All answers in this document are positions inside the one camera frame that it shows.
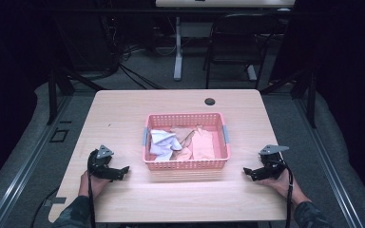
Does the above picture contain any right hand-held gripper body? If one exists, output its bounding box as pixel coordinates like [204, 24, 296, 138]
[256, 143, 290, 181]

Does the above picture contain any metal floor rail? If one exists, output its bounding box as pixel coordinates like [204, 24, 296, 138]
[293, 94, 365, 228]
[0, 94, 74, 228]

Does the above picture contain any black metal stand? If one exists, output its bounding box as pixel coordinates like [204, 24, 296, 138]
[259, 66, 318, 129]
[46, 61, 106, 126]

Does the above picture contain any person's left hand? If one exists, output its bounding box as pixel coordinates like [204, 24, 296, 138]
[78, 170, 111, 200]

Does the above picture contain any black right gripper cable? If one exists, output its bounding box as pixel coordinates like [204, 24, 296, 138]
[284, 164, 295, 228]

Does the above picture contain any pink plastic basket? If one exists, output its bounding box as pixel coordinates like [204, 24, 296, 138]
[142, 112, 232, 172]

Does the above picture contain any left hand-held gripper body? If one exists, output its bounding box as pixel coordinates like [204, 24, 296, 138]
[86, 144, 119, 181]

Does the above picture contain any bundle of floor cables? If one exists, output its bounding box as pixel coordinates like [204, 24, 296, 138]
[99, 15, 179, 90]

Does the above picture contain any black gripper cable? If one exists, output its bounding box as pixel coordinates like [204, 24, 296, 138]
[87, 172, 97, 228]
[284, 164, 295, 228]

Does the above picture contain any black chair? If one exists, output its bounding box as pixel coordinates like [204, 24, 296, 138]
[202, 12, 281, 90]

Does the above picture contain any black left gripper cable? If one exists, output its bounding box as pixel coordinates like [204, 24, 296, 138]
[87, 172, 97, 228]

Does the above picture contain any black floor cable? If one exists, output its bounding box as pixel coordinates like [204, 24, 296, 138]
[29, 186, 61, 228]

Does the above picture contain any person's right hand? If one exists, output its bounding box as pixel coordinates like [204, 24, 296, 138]
[263, 168, 312, 207]

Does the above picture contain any grey tape strip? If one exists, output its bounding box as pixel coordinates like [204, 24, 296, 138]
[43, 196, 67, 207]

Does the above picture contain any tan cloth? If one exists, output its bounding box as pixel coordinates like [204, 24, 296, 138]
[169, 125, 197, 162]

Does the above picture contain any white cloth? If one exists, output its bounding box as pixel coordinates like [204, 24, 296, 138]
[148, 128, 183, 162]

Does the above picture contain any white desk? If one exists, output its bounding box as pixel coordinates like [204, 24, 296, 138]
[154, 0, 297, 82]

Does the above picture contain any peach cloth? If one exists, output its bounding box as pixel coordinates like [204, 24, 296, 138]
[191, 125, 217, 161]

